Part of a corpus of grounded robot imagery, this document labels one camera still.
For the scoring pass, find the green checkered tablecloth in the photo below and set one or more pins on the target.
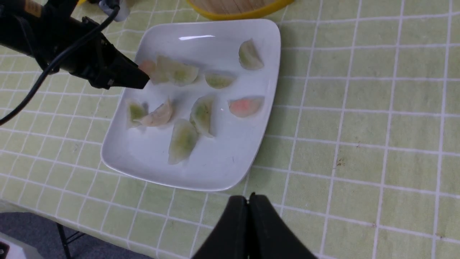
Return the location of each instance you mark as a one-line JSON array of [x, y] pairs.
[[361, 155]]

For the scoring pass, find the pale green dumpling plate middle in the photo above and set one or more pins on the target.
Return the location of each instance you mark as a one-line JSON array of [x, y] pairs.
[[181, 74]]

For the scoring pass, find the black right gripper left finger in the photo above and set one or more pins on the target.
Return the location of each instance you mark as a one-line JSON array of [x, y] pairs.
[[228, 238]]

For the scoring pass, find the white square plate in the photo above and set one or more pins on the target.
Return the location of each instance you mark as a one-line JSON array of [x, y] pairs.
[[218, 163]]

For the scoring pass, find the white object bottom left corner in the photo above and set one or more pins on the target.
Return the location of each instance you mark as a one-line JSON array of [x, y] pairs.
[[11, 248]]

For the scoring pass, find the green dumpling plate lower centre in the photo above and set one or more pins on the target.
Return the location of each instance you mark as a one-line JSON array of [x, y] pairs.
[[200, 115]]

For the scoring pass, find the yellow rimmed bamboo steamer basket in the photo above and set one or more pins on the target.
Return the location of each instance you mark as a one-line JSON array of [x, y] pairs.
[[217, 10]]

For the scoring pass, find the black table leg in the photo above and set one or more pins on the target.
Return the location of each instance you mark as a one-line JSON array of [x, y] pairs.
[[67, 240]]

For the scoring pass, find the pink dumpling plate right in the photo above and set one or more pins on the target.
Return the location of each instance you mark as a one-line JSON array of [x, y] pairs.
[[246, 106]]

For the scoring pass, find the green dumpling plate top right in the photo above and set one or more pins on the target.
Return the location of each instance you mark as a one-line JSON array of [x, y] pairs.
[[248, 56]]

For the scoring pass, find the pinkish white dumpling plate bottom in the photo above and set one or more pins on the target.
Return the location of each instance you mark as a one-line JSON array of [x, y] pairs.
[[160, 116]]

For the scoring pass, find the small green dumpling plate centre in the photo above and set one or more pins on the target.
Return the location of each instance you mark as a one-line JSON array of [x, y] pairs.
[[219, 81]]

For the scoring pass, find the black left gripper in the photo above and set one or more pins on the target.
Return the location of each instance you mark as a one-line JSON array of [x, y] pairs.
[[42, 32]]

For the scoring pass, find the pink dumpling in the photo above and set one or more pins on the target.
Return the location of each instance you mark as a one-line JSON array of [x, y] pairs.
[[148, 67]]

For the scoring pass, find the green dumpling plate bottom edge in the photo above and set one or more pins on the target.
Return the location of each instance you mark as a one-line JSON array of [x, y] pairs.
[[183, 140]]

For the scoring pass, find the green dumpling plate bottom left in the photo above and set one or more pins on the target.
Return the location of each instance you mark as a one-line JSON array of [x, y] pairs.
[[135, 113]]

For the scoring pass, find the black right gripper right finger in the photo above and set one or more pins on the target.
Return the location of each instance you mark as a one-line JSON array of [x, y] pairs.
[[268, 237]]

